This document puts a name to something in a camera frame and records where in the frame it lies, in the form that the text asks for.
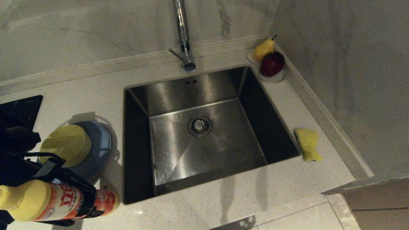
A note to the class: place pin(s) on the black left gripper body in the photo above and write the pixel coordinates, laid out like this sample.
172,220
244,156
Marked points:
16,171

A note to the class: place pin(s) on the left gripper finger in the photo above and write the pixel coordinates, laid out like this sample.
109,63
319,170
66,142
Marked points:
54,223
64,175

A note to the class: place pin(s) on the orange dish soap bottle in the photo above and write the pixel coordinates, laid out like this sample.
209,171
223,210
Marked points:
48,199

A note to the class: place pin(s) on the metal sink drain strainer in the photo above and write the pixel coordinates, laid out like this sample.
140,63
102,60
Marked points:
200,126

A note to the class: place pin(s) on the stainless steel sink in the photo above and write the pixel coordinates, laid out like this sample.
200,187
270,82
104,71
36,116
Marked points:
230,131

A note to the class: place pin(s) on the yellow green sponge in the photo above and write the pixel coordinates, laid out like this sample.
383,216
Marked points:
308,142

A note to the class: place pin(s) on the yellow plastic bowl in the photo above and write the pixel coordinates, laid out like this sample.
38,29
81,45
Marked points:
65,143

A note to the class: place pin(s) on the blue round plate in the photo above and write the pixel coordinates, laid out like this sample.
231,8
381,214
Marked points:
97,147

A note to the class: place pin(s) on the black induction cooktop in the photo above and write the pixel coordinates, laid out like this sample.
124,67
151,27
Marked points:
19,110

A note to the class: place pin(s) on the chrome faucet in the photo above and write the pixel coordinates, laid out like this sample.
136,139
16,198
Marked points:
182,35

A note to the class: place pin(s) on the small white fruit dish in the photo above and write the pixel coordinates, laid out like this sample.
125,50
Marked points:
275,80

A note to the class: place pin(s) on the yellow pear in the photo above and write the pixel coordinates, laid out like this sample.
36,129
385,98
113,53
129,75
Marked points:
264,49

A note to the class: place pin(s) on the dark red apple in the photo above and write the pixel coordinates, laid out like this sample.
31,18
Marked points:
272,64

